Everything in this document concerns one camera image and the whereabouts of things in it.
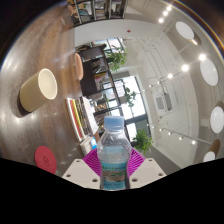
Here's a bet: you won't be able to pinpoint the dark low shelf unit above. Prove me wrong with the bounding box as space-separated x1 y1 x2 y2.
74 44 134 134

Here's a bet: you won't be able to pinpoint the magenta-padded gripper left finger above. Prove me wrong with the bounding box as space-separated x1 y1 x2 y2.
61 148 102 190

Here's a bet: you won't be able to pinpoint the cream paper cup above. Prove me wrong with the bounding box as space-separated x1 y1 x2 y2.
18 68 58 113

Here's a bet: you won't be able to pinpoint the small track spotlights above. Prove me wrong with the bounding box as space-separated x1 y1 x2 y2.
158 4 208 146

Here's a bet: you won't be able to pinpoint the round white ceiling lights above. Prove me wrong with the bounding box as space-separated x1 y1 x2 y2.
175 20 224 163

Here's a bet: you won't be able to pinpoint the stack of books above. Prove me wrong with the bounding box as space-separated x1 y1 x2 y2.
66 96 99 143

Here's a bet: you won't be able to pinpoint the flat round red coaster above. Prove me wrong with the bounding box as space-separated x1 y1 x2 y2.
34 145 58 175

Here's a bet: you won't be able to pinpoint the clear blue-capped water bottle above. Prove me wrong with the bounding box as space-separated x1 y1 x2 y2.
96 115 133 191

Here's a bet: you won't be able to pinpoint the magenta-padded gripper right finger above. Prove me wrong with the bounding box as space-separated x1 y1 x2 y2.
127 148 167 190

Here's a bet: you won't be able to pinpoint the wide green potted plant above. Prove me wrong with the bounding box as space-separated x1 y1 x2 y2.
132 129 154 155

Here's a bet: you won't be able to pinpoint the ceiling air conditioner unit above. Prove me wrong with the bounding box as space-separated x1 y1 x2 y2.
152 92 174 113

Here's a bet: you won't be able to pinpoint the small green potted plant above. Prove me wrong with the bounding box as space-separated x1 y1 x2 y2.
123 87 138 108

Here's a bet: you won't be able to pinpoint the bushy green potted plant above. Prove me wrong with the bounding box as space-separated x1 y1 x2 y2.
106 46 128 73

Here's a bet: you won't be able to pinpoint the tall bookshelf with books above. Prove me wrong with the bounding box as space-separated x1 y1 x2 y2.
66 0 129 26

